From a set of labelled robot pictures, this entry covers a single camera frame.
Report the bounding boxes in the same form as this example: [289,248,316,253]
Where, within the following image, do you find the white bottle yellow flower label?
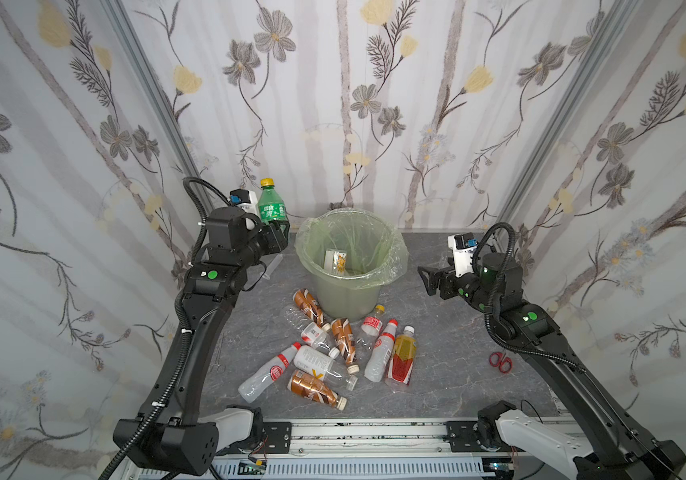
[324,249,348,277]

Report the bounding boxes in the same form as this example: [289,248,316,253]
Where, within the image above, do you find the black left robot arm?
[100,177,290,479]

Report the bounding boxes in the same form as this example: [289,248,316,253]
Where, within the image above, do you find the brown bottle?
[293,289,328,330]
[331,318,360,375]
[287,370,348,411]

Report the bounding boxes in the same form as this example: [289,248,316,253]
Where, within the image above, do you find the white bottle red cap right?
[364,319,399,383]

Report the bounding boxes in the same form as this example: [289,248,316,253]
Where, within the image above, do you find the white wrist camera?
[447,232,478,277]
[230,188,261,231]

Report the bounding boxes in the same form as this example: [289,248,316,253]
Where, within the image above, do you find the yellow juice bottle red label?
[386,326,417,388]

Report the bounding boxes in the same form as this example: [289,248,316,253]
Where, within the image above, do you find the red handled scissors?
[488,351,513,374]

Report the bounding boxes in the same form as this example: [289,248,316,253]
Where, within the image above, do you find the green soda bottle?
[258,178,290,236]

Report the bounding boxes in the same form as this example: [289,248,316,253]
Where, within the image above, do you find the clear crushed water bottle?
[284,306,340,359]

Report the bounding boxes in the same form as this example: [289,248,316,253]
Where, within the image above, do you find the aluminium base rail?
[114,417,596,480]

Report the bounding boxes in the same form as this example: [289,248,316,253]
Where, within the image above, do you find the clear bottle yellow cap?
[356,304,385,355]

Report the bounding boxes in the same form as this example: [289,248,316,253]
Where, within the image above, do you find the white bottle yellow V label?
[293,345,358,391]

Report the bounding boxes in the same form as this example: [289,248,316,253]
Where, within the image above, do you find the green plastic waste bin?
[295,208,409,320]

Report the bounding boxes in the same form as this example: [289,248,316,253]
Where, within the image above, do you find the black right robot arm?
[418,222,686,479]

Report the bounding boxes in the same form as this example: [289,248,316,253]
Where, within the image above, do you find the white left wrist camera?
[230,188,261,231]

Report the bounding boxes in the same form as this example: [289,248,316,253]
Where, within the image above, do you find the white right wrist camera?
[447,232,478,277]

